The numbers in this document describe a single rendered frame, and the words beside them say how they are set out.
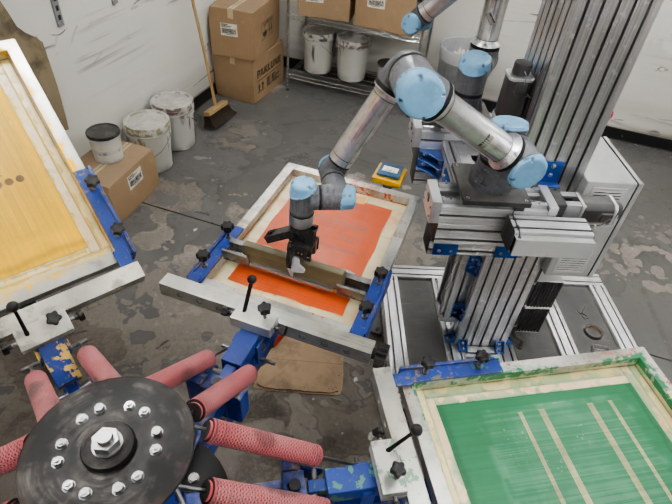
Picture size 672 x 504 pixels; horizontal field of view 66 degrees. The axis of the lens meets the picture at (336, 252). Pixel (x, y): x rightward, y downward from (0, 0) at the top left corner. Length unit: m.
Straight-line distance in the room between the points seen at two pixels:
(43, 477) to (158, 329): 1.93
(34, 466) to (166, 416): 0.22
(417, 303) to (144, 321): 1.46
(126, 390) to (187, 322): 1.84
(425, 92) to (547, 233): 0.71
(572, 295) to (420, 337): 0.95
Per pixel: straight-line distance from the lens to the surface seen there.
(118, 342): 2.93
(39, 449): 1.10
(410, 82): 1.33
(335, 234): 1.95
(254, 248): 1.73
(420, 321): 2.70
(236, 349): 1.47
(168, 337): 2.89
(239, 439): 1.15
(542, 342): 2.83
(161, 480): 1.01
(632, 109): 5.31
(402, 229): 1.96
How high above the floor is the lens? 2.21
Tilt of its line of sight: 42 degrees down
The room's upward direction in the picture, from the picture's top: 5 degrees clockwise
